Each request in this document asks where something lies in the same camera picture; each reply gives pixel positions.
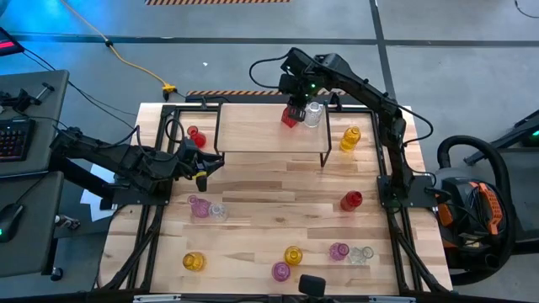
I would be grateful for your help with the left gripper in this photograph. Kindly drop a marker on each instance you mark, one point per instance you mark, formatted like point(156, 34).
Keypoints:
point(185, 157)

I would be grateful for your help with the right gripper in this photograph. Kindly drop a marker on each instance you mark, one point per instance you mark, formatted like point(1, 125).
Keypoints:
point(297, 88)

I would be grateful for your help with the red ribbed glass vase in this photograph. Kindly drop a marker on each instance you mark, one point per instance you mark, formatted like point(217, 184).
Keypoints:
point(351, 200)
point(288, 120)

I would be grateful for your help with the clear tall glass vase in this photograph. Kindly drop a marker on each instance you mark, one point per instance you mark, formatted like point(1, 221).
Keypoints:
point(313, 115)

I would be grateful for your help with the pink teardrop glass vase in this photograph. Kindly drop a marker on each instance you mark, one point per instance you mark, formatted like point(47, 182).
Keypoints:
point(199, 208)

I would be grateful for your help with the clear squat glass vase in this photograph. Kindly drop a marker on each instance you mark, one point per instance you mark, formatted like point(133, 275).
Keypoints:
point(218, 212)

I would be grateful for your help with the yellow glass vase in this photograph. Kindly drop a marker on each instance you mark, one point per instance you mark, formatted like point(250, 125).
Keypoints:
point(350, 139)
point(293, 255)
point(193, 261)

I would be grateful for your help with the pink ribbed glass vase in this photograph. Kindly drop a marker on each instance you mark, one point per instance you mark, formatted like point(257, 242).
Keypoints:
point(339, 251)
point(281, 271)

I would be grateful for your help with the clear bell glass vase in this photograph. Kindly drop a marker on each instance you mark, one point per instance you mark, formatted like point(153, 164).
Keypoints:
point(361, 254)

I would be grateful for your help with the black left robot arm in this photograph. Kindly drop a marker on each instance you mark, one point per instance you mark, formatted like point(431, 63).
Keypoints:
point(105, 153)

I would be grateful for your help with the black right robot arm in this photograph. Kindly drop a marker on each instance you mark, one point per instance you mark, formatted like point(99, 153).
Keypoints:
point(362, 88)

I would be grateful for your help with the yellow label tag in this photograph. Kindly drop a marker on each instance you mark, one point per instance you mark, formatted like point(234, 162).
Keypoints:
point(201, 173)

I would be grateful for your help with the red faceted glass vase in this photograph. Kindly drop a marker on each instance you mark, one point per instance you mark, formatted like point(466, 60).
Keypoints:
point(196, 139)

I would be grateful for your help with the hazard-striped black mat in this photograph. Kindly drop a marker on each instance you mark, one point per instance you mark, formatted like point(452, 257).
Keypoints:
point(236, 94)

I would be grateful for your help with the white paper sheet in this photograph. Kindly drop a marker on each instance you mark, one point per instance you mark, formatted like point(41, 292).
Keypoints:
point(94, 202)

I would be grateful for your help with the black rounded object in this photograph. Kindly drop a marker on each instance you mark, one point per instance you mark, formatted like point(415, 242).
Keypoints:
point(312, 285)

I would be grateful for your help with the grey desk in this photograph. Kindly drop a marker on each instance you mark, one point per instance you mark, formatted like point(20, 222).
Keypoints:
point(50, 126)
point(29, 235)

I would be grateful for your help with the black caster wheel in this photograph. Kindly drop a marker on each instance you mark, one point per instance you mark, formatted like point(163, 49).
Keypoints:
point(57, 274)

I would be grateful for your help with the black keyboard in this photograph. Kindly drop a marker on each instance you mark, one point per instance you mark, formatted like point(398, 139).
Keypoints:
point(14, 139)

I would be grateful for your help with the black desk clamp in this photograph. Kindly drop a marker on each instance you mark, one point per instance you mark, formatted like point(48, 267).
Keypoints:
point(23, 100)

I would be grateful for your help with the black computer mouse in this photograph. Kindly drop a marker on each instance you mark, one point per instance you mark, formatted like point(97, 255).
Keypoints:
point(9, 221)

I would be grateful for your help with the orange and black device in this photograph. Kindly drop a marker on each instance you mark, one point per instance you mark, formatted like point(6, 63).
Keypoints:
point(490, 206)

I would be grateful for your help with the black stand with green light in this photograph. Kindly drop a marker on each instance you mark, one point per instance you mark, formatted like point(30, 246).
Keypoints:
point(513, 134)

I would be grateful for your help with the monitor with red screen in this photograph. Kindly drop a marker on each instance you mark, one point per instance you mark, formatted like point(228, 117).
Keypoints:
point(8, 42)

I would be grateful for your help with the black frame clamp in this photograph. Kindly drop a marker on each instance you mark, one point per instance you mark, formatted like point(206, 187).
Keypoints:
point(335, 100)

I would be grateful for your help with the wooden shelf black frame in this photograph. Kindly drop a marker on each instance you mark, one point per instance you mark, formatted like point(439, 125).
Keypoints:
point(252, 126)

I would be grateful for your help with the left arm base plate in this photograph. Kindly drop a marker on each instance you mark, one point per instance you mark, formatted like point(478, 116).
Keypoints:
point(164, 198)

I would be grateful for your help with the black aluminium table frame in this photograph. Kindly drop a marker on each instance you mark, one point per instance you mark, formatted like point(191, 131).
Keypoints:
point(168, 111)

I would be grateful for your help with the silver metal bracket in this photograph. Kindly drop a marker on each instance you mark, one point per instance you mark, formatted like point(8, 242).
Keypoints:
point(391, 299)
point(157, 298)

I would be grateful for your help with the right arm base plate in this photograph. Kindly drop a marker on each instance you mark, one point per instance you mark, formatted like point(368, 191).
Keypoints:
point(427, 187)

